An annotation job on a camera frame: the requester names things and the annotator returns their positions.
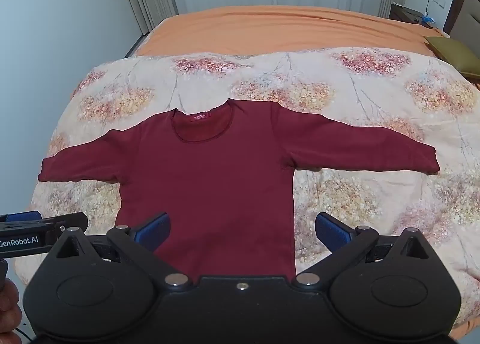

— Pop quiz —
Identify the olive green pillow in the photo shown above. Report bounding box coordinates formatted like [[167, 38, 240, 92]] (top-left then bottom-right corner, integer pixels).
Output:
[[425, 36, 480, 80]]

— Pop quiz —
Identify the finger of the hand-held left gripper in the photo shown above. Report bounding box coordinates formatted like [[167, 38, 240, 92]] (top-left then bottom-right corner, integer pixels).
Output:
[[37, 212, 89, 236], [0, 211, 43, 223]]

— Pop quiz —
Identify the brown padded headboard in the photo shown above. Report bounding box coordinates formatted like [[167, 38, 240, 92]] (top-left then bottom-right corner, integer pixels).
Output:
[[442, 0, 480, 45]]

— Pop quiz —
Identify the floral quilt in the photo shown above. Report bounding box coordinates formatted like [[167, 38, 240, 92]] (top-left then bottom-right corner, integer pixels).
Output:
[[14, 47, 480, 342]]

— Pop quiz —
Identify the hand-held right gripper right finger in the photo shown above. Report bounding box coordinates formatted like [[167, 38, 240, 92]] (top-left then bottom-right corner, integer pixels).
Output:
[[292, 212, 432, 289]]

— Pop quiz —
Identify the dark wooden nightstand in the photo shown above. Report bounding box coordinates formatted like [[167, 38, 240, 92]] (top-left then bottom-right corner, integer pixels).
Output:
[[388, 2, 446, 32]]

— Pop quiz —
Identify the orange bed sheet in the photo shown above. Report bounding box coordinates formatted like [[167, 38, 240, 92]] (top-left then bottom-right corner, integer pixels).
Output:
[[133, 5, 451, 60]]

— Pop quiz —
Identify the person's left hand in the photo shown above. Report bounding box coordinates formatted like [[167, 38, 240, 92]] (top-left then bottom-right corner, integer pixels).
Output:
[[0, 279, 24, 344]]

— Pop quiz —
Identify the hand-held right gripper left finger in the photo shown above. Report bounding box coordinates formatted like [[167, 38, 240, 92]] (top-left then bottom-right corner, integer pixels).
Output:
[[47, 212, 192, 289]]

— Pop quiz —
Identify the maroon long-sleeve shirt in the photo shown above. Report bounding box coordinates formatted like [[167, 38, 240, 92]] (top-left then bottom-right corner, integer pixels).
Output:
[[37, 99, 441, 282]]

